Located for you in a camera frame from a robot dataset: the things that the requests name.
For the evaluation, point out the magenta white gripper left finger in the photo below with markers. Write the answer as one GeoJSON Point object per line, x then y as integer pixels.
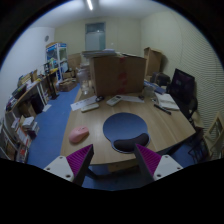
{"type": "Point", "coordinates": [74, 167]}

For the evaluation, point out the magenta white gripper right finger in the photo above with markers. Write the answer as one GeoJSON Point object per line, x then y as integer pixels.
{"type": "Point", "coordinates": [153, 166]}

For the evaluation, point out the pink computer mouse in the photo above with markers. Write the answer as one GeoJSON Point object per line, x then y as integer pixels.
{"type": "Point", "coordinates": [78, 133]}

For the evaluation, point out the blue mouse pad wrist rest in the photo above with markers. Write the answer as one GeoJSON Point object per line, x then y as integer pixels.
{"type": "Point", "coordinates": [125, 130]}

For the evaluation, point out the black pen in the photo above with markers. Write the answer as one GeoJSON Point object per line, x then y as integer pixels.
{"type": "Point", "coordinates": [162, 109]}

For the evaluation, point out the white paper sheet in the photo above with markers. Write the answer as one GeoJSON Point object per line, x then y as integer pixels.
{"type": "Point", "coordinates": [78, 105]}

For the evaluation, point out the white flat remote control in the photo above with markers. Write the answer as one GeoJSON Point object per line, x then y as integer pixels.
{"type": "Point", "coordinates": [90, 107]}

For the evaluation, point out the open white notebook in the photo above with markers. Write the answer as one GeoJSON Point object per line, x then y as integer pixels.
{"type": "Point", "coordinates": [166, 101]}

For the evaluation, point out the wooden chair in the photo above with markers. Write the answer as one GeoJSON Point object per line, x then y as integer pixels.
{"type": "Point", "coordinates": [211, 143]}

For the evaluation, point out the long white ruler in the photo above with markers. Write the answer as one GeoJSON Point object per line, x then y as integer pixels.
{"type": "Point", "coordinates": [132, 99]}

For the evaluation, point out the brown cardboard box on floor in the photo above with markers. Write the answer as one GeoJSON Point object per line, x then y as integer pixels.
{"type": "Point", "coordinates": [67, 85]}

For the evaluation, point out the black office chair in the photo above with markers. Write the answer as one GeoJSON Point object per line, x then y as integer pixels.
{"type": "Point", "coordinates": [182, 90]}

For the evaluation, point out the clear plastic container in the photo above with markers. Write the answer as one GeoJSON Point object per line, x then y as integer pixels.
{"type": "Point", "coordinates": [83, 78]}

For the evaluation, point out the large brown cardboard box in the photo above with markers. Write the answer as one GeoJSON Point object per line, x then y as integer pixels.
{"type": "Point", "coordinates": [112, 75]}

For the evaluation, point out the tall cardboard box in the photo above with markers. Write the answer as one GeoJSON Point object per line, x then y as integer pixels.
{"type": "Point", "coordinates": [153, 60]}

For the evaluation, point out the blue white display cabinet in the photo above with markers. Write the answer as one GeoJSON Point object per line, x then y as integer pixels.
{"type": "Point", "coordinates": [56, 56]}

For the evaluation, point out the door with window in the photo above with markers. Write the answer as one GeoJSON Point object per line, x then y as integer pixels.
{"type": "Point", "coordinates": [95, 36]}

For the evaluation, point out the ceiling light tube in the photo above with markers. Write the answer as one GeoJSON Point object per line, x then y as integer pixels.
{"type": "Point", "coordinates": [90, 5]}

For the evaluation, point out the wooden wall shelf desk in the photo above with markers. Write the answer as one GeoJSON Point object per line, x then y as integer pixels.
{"type": "Point", "coordinates": [19, 127]}

